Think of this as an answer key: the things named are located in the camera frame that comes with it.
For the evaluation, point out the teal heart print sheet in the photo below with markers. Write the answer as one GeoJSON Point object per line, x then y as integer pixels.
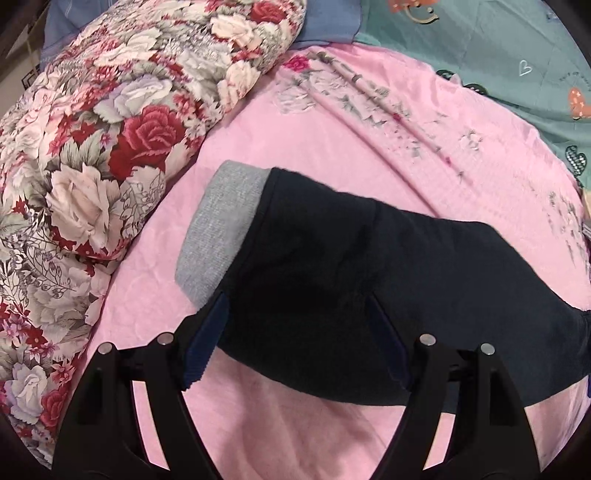
{"type": "Point", "coordinates": [517, 53]}

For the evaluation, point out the dark navy pants grey waistband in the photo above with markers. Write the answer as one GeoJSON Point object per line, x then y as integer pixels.
{"type": "Point", "coordinates": [327, 292]}

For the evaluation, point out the blue plaid pillow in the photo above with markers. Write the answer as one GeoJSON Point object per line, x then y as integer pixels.
{"type": "Point", "coordinates": [326, 21]}

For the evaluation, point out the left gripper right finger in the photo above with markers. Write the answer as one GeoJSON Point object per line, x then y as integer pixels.
{"type": "Point", "coordinates": [491, 436]}

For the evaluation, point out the red floral quilt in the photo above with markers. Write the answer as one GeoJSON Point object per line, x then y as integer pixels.
{"type": "Point", "coordinates": [88, 152]}

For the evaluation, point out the pink floral bed sheet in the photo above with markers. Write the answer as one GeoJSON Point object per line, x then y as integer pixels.
{"type": "Point", "coordinates": [374, 123]}

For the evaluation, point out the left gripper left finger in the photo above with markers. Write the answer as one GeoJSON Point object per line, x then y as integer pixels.
{"type": "Point", "coordinates": [128, 419]}

